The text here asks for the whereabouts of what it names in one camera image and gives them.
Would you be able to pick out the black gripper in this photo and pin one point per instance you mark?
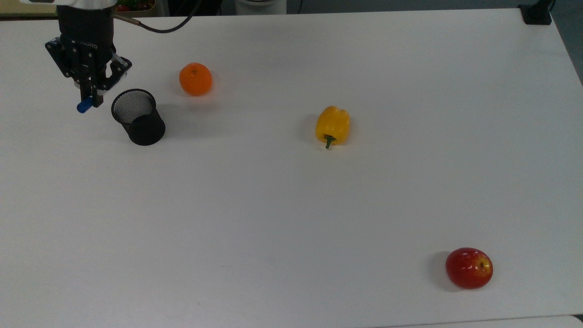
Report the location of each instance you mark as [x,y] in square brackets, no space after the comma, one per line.
[86,38]

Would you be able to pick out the white marker with blue cap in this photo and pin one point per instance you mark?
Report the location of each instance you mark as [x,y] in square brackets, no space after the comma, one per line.
[84,107]

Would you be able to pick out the box with toy produce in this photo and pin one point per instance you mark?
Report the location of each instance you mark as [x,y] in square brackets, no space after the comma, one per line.
[134,5]

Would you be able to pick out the black mesh pen cup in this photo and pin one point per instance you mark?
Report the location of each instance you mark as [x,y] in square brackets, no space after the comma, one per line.
[139,118]

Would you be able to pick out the orange fruit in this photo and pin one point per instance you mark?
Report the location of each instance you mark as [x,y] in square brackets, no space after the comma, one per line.
[195,79]

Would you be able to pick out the white round container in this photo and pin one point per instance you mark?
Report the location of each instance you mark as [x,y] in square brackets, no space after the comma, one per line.
[260,5]

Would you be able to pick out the yellow bell pepper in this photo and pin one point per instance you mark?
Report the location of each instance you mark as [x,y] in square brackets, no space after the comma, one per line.
[333,125]

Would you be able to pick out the red apple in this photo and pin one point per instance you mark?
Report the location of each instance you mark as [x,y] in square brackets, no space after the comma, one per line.
[469,268]

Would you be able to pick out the black corner clamp mount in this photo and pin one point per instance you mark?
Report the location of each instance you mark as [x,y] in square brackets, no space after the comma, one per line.
[536,13]

